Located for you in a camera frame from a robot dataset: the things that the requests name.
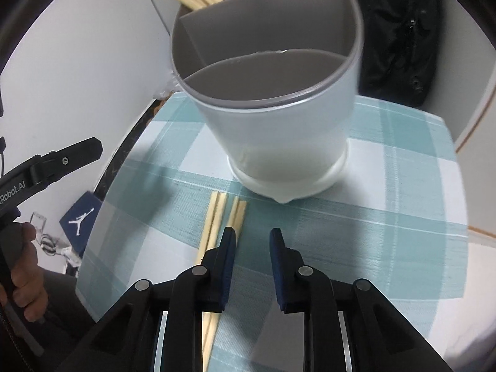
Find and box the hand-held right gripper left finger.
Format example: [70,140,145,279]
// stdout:
[56,227,237,372]

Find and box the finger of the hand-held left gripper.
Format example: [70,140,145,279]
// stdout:
[39,137,104,187]

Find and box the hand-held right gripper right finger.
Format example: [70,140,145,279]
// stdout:
[269,228,442,372]

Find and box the pile of wooden chopsticks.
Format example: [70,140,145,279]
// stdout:
[196,191,248,372]

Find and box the grey white utensil holder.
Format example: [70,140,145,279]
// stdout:
[168,0,365,204]

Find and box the person's left hand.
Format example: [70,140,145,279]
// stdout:
[10,223,49,322]

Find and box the blue shoe box white logo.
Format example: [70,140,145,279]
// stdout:
[59,191,103,258]

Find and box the teal checked tablecloth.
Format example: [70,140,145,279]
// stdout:
[75,93,469,372]

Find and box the black backpack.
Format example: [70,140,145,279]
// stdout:
[351,0,440,107]

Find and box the tangled white cable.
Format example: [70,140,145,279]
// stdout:
[30,211,83,269]

